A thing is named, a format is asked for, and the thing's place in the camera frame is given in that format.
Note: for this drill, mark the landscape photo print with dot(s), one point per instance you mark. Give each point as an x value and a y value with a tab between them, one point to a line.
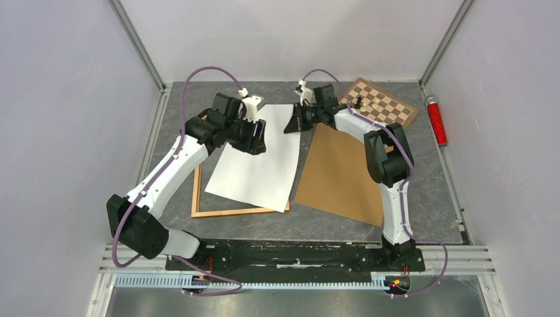
263	180

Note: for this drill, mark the white toothed cable rail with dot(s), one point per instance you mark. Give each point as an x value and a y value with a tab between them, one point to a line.
201	282

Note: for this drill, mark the left corner aluminium post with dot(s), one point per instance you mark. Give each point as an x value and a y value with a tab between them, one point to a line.
137	43

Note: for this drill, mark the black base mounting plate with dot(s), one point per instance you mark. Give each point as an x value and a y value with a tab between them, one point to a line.
255	274

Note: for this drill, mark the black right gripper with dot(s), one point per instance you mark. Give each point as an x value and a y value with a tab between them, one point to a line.
298	123

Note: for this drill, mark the brown backing board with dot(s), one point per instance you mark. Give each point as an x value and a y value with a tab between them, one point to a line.
335	178

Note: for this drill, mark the wooden chessboard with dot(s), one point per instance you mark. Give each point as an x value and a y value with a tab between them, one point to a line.
391	109

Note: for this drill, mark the red cylinder tool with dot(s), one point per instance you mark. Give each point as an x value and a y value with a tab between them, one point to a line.
431	103

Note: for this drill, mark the black chess piece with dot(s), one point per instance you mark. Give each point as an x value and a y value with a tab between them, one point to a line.
359	103

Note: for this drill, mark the corner aluminium post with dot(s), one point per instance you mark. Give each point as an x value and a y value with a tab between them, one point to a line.
137	43
446	40

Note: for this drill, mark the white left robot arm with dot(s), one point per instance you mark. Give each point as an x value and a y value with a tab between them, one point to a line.
134	217

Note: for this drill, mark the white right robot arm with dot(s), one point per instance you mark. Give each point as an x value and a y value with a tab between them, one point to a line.
388	159

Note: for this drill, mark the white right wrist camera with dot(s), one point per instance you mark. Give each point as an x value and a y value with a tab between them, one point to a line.
305	94

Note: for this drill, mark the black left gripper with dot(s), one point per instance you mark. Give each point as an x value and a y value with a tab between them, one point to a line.
254	145

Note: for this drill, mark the right corner aluminium post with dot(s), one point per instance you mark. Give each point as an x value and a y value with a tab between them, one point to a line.
446	40

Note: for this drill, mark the aluminium table edge rail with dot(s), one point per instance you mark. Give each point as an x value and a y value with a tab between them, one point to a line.
235	255

